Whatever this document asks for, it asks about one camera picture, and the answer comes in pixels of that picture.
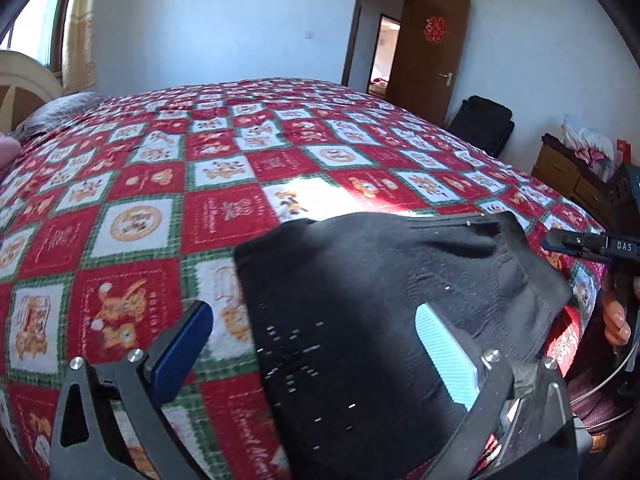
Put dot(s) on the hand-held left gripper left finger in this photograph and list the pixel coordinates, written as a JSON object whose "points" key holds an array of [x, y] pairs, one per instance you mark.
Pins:
{"points": [[182, 355]]}

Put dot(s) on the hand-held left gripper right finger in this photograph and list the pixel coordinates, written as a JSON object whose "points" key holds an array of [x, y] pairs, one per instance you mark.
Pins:
{"points": [[445, 355]]}

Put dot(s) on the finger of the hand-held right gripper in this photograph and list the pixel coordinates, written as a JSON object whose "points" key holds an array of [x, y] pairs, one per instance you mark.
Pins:
{"points": [[575, 251], [582, 238]]}

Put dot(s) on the black pants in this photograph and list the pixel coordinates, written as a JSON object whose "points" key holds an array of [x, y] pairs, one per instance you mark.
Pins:
{"points": [[360, 320]]}

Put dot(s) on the person's right hand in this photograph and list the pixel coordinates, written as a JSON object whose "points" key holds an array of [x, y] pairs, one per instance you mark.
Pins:
{"points": [[612, 320]]}

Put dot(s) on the wooden dresser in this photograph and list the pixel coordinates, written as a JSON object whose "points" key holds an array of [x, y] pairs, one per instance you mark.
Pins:
{"points": [[560, 167]]}

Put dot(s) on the red box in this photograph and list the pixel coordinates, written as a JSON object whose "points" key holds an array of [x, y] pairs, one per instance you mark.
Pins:
{"points": [[622, 152]]}

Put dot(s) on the pile of plastic bags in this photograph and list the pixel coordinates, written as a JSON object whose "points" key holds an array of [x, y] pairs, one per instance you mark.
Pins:
{"points": [[587, 142]]}

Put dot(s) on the black chair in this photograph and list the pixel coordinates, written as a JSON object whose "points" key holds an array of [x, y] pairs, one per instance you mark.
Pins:
{"points": [[482, 122]]}

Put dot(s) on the person's purple clothing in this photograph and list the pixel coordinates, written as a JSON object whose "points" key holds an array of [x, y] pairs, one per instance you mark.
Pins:
{"points": [[600, 410]]}

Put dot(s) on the red printed checkered blanket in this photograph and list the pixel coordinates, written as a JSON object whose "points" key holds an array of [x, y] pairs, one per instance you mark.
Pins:
{"points": [[150, 185]]}

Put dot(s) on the orange woven item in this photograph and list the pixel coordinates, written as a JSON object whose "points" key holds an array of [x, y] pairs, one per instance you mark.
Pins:
{"points": [[598, 443]]}

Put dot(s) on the brown wooden door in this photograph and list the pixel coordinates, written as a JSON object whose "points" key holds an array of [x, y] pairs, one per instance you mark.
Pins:
{"points": [[425, 80]]}

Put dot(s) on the red paper door decoration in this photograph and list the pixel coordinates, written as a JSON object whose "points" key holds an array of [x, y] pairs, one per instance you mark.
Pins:
{"points": [[435, 30]]}

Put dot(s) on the pink cloth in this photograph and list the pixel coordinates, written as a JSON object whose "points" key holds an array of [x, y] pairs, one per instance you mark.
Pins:
{"points": [[7, 151]]}

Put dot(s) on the grey pillow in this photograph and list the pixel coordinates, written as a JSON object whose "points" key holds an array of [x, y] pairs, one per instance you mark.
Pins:
{"points": [[60, 112]]}

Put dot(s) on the cream wooden headboard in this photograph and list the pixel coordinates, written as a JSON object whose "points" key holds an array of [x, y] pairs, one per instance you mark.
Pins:
{"points": [[27, 82]]}

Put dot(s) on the window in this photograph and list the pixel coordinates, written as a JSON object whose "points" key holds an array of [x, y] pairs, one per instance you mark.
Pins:
{"points": [[37, 25]]}

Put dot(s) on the brown wooden door frame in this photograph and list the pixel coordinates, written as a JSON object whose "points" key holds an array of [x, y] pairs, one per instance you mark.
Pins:
{"points": [[352, 35]]}

